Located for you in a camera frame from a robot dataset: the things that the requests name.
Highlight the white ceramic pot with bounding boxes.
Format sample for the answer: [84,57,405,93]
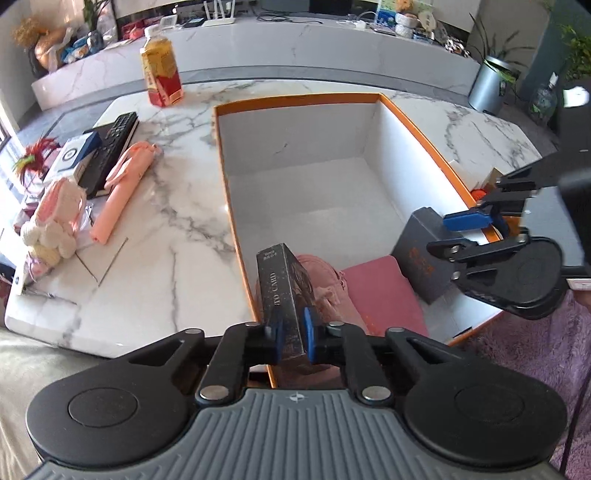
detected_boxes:
[394,11,419,37]

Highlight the picture card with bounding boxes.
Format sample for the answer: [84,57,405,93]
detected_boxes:
[376,0,435,28]

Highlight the grey cabinet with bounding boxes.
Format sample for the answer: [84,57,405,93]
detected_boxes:
[554,78,591,151]

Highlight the orange cardboard box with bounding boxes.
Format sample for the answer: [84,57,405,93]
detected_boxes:
[213,92,527,391]

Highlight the gold vase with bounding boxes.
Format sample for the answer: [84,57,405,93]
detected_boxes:
[33,28,70,71]

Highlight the black cable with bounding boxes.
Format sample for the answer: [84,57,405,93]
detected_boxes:
[256,11,315,25]

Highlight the tea bottle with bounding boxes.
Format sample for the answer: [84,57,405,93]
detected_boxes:
[141,25,184,108]

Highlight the dried flowers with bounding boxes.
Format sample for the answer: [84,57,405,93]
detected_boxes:
[11,16,47,47]

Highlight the pink folding umbrella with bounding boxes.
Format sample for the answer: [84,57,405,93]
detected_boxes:
[90,142,163,245]

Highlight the black remote control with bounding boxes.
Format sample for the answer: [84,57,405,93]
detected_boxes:
[92,112,140,185]

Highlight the grey metal bin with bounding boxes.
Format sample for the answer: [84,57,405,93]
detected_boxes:
[468,55,519,114]

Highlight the marble television console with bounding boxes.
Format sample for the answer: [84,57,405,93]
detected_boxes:
[32,16,481,112]

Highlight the red feather ornament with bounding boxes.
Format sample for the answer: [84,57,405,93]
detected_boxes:
[14,137,62,186]

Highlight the purple fuzzy cloth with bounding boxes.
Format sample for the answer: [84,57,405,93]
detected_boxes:
[455,291,591,480]

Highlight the white blue box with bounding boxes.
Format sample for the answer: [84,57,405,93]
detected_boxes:
[46,131,103,182]

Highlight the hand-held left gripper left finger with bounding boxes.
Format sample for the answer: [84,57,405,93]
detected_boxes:
[122,318,284,408]

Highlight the dark card box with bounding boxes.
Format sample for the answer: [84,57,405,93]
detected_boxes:
[256,242,317,361]

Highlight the snack bags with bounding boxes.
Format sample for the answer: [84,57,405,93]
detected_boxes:
[60,34,105,64]

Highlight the water jug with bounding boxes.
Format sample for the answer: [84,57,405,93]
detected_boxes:
[529,74,563,126]

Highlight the potted snake plant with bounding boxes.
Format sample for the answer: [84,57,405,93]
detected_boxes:
[83,0,116,33]

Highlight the pink wallet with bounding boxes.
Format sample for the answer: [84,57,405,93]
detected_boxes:
[342,255,431,343]

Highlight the dark grey box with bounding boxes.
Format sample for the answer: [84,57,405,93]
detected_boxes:
[392,207,482,305]

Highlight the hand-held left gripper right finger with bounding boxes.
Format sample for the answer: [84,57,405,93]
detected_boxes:
[302,307,468,408]

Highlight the bunny plush toy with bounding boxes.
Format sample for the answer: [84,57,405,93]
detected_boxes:
[21,179,89,267]

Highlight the green leafy plant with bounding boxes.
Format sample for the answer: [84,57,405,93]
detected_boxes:
[542,0,591,84]

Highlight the long leaf plant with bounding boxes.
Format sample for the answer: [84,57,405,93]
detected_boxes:
[468,14,534,84]

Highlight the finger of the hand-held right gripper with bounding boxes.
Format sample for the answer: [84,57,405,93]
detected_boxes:
[427,234,532,281]
[442,156,561,232]

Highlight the white router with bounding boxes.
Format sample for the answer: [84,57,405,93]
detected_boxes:
[203,0,237,27]

